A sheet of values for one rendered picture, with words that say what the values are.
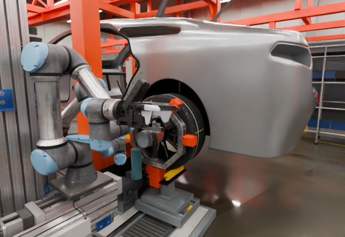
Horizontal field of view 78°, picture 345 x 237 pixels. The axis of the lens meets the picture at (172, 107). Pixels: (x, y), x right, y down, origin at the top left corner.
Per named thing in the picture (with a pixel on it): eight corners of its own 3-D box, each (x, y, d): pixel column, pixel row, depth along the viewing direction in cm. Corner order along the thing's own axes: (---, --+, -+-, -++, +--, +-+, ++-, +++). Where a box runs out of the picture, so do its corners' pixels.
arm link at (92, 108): (95, 117, 84) (94, 96, 83) (117, 119, 80) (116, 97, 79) (79, 121, 77) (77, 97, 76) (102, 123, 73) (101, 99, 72)
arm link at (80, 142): (98, 158, 108) (97, 132, 106) (76, 169, 96) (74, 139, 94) (81, 155, 113) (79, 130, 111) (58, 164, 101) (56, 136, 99)
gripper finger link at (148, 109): (159, 126, 59) (147, 123, 67) (161, 105, 59) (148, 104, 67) (149, 126, 58) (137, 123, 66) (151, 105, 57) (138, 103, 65)
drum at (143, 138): (165, 142, 178) (165, 126, 176) (149, 150, 160) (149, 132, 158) (152, 140, 185) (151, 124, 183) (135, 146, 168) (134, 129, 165)
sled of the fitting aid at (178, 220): (199, 207, 205) (199, 197, 203) (180, 230, 175) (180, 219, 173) (157, 192, 231) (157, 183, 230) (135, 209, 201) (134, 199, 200)
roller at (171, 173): (185, 169, 196) (185, 163, 195) (167, 182, 171) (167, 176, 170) (179, 168, 199) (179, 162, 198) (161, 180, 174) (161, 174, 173)
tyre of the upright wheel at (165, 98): (140, 102, 221) (156, 164, 219) (123, 104, 201) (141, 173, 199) (195, 84, 184) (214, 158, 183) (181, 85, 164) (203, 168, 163)
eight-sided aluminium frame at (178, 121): (186, 171, 170) (186, 104, 162) (181, 174, 164) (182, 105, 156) (135, 157, 199) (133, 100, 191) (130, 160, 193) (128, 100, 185)
